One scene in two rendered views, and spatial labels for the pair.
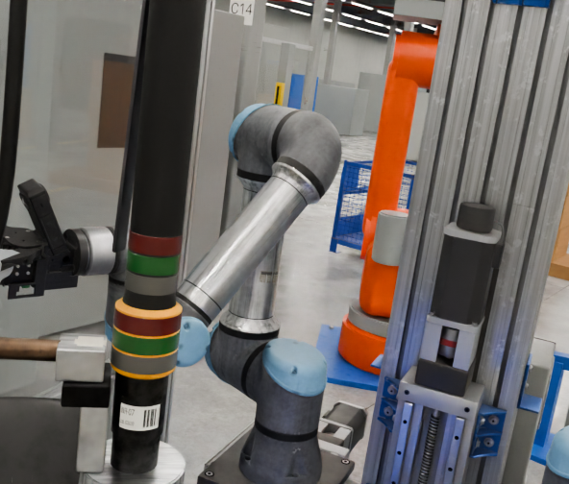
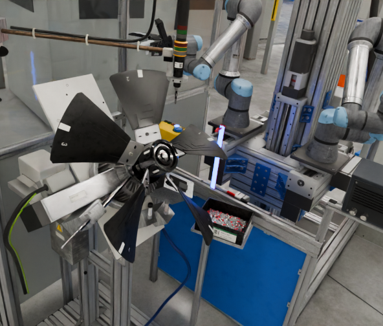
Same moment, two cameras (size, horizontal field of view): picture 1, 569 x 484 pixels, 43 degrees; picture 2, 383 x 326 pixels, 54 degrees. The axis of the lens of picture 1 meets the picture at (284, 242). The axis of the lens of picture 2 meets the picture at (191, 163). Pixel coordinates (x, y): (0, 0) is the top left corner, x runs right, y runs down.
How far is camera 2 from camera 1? 0.79 m
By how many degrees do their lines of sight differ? 20
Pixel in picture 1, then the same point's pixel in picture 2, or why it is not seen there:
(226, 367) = (220, 88)
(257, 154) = (233, 10)
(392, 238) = not seen: hidden behind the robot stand
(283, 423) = (235, 105)
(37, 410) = (158, 73)
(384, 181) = not seen: hidden behind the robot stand
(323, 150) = (253, 9)
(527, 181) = (328, 21)
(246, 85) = not seen: outside the picture
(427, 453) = (284, 119)
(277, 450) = (233, 114)
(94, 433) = (169, 68)
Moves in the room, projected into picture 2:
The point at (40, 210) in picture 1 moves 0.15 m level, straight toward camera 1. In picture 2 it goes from (161, 28) to (160, 34)
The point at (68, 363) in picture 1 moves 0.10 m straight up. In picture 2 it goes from (165, 52) to (167, 19)
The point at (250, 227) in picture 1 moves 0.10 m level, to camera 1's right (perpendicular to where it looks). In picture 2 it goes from (226, 35) to (246, 39)
